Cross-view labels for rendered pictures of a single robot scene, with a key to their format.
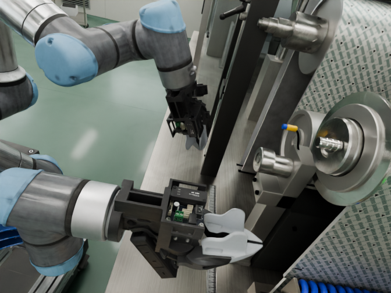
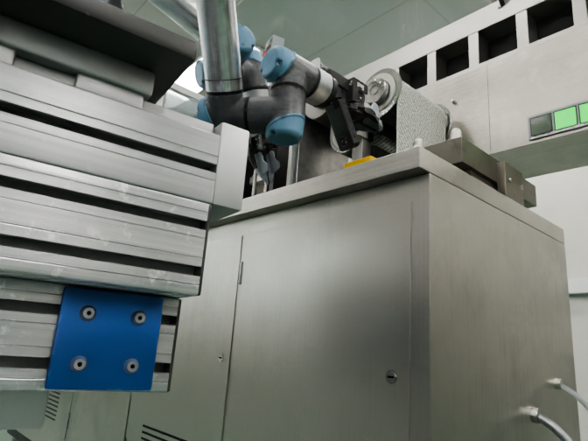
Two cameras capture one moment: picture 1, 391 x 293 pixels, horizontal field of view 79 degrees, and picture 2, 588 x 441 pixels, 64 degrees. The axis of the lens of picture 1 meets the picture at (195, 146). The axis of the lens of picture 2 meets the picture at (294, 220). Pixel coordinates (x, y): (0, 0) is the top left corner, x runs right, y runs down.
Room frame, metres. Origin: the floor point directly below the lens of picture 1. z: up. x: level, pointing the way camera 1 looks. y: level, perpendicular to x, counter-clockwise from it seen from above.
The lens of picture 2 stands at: (-0.54, 0.67, 0.55)
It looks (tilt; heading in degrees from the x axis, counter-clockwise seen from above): 15 degrees up; 323
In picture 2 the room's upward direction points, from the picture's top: 4 degrees clockwise
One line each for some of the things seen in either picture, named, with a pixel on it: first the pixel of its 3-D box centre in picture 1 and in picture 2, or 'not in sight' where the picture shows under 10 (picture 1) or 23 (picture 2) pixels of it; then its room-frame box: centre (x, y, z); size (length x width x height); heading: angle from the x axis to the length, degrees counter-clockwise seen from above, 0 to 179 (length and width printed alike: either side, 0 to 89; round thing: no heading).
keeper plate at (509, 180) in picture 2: not in sight; (511, 189); (0.02, -0.39, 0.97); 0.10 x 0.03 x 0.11; 95
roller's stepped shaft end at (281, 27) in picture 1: (273, 25); not in sight; (0.52, -0.09, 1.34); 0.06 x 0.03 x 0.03; 95
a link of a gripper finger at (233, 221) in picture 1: (234, 223); (364, 118); (0.22, -0.08, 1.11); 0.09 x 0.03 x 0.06; 95
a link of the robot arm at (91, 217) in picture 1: (102, 208); (315, 87); (0.19, 0.10, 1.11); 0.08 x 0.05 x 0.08; 5
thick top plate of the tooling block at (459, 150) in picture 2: not in sight; (472, 181); (0.11, -0.37, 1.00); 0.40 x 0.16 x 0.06; 95
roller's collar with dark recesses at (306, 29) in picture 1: (302, 33); not in sight; (0.52, -0.15, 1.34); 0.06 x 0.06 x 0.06; 5
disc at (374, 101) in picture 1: (345, 148); (379, 94); (0.27, -0.19, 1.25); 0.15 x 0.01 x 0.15; 5
